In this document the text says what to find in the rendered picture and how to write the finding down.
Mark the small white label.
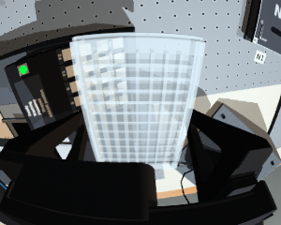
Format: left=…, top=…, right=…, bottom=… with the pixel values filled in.
left=254, top=51, right=266, bottom=64

